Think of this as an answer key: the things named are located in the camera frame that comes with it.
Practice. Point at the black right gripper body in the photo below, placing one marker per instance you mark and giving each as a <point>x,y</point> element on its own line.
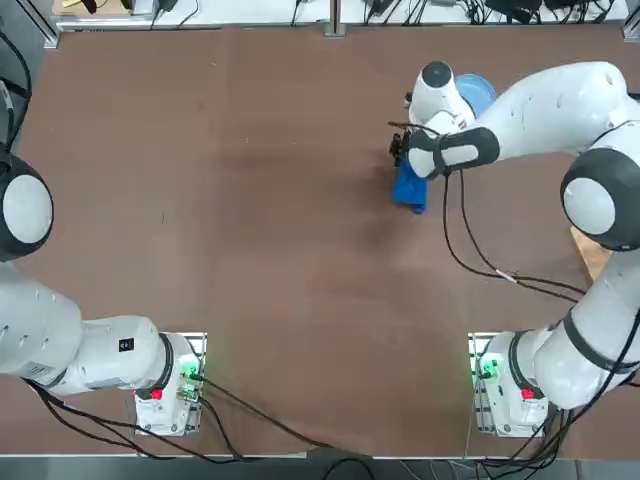
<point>398,147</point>

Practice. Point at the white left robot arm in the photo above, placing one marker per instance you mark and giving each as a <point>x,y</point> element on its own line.
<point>40,325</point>

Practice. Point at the aluminium frame post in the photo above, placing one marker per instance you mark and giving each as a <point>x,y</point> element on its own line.
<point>335,20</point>

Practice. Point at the blue cloth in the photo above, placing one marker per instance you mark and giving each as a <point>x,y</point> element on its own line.
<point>410,192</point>

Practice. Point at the light blue plastic plate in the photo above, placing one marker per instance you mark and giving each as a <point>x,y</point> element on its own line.
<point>480,95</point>

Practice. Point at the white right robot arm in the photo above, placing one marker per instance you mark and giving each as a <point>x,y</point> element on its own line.
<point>550,115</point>

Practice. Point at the wooden cup rack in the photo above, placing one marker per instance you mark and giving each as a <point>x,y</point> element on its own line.
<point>592,257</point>

